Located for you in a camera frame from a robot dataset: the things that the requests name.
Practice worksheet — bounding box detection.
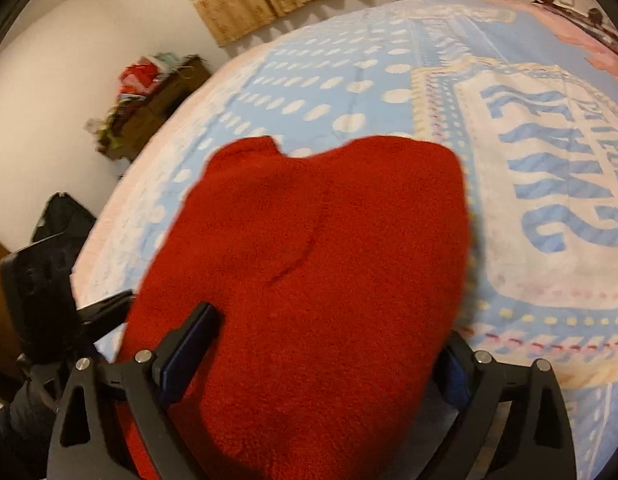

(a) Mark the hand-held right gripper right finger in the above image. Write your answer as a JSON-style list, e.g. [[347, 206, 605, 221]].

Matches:
[[431, 332, 577, 480]]

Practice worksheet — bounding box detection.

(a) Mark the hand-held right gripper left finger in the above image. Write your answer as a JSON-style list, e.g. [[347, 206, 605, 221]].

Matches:
[[46, 302, 226, 480]]

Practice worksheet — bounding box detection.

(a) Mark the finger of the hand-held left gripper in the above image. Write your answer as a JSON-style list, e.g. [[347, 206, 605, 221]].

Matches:
[[76, 290, 137, 345]]

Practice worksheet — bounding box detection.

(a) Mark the red knitted sweater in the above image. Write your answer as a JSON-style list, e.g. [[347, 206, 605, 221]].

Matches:
[[116, 135, 477, 480]]

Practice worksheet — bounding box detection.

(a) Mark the black bag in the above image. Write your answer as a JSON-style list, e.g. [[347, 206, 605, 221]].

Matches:
[[31, 192, 98, 252]]

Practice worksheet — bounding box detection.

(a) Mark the person's dark clothing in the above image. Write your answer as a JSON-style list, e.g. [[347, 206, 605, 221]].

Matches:
[[0, 360, 67, 480]]

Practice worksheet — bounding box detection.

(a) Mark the green cloth pile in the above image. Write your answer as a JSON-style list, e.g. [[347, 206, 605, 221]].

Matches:
[[85, 104, 130, 161]]

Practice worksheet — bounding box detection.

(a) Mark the brown wooden desk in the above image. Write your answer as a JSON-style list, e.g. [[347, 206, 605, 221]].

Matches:
[[96, 56, 213, 162]]

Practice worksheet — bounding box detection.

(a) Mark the red bag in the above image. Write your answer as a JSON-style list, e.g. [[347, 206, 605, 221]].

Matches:
[[118, 59, 158, 97]]

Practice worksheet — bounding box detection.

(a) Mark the bed with dotted sheet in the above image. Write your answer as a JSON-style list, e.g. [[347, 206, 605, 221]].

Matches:
[[71, 0, 618, 480]]

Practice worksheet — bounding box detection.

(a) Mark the pink pillow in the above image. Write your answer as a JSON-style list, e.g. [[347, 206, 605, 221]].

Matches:
[[553, 10, 618, 78]]

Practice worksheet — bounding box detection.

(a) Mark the black white patterned pillow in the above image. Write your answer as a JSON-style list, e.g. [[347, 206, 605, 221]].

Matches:
[[530, 0, 618, 45]]

